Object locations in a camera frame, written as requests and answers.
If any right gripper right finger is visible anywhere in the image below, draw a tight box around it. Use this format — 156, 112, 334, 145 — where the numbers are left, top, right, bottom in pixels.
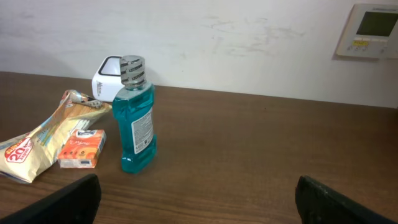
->
295, 175, 397, 224

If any wall thermostat panel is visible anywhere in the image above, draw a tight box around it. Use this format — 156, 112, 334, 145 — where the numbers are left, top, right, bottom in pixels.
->
335, 3, 397, 59

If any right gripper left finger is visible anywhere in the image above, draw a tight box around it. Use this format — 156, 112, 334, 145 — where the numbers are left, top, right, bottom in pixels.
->
1, 174, 101, 224

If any yellow snack bag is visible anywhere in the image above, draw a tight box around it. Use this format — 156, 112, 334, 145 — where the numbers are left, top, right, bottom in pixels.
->
1, 90, 112, 184

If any blue mouthwash bottle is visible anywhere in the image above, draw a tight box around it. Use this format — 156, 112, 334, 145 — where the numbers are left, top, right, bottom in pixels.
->
113, 55, 157, 174

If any orange tissue pack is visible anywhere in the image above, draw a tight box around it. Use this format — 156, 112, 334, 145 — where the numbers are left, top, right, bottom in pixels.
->
57, 129, 106, 169

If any white barcode scanner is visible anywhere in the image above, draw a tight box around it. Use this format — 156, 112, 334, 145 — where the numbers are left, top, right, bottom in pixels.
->
91, 55, 124, 102

